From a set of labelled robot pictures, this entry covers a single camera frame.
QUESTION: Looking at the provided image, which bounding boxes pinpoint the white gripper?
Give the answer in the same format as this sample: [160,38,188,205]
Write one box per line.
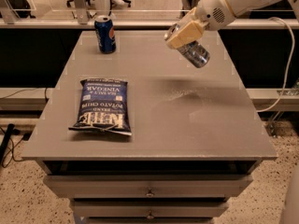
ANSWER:
[164,0,235,49]

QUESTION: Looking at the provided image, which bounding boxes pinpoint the silver blue redbull can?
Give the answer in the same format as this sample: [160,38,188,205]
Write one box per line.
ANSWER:
[164,23,210,68]

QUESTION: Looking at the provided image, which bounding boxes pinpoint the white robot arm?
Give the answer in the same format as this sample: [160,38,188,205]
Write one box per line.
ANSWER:
[164,0,299,49]

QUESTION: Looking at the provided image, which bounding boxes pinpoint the blue pepsi can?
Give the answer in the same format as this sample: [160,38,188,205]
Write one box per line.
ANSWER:
[94,15,116,54]

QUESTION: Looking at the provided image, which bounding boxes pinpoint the blue kettle chips bag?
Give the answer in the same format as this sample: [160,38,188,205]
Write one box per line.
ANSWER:
[70,77,132,136]

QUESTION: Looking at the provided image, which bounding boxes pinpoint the grey drawer cabinet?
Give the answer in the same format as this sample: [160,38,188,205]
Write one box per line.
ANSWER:
[23,31,277,224]

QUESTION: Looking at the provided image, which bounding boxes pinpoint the metal railing beam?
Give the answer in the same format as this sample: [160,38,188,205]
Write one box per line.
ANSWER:
[0,19,299,30]

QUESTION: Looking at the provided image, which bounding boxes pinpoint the upper drawer with knob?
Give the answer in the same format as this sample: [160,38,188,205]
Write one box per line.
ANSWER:
[44,175,253,199]

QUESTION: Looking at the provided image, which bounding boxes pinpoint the drawer with knob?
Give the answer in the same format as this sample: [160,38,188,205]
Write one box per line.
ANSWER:
[70,200,228,218]
[44,175,253,199]

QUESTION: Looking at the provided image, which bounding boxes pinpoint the lower drawer with knob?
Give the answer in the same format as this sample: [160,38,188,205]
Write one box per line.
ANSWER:
[70,200,228,218]

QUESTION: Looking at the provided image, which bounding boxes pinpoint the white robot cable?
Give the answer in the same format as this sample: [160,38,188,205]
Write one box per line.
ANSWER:
[255,16,296,114]

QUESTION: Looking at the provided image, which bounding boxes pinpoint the black floor cables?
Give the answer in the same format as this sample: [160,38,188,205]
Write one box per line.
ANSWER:
[0,123,32,169]

